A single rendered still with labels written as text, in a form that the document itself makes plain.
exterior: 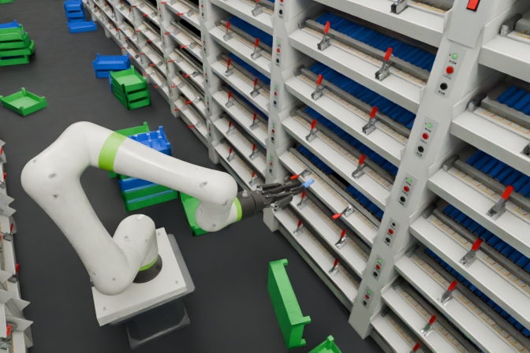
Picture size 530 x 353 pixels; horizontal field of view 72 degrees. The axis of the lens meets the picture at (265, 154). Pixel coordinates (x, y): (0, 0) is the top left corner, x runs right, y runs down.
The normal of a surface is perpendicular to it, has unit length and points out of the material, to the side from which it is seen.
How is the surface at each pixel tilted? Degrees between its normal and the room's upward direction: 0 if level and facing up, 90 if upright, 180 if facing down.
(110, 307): 3
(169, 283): 3
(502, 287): 23
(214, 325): 0
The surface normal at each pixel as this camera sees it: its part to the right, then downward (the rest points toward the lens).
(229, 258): 0.04, -0.80
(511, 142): -0.29, -0.62
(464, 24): -0.84, 0.29
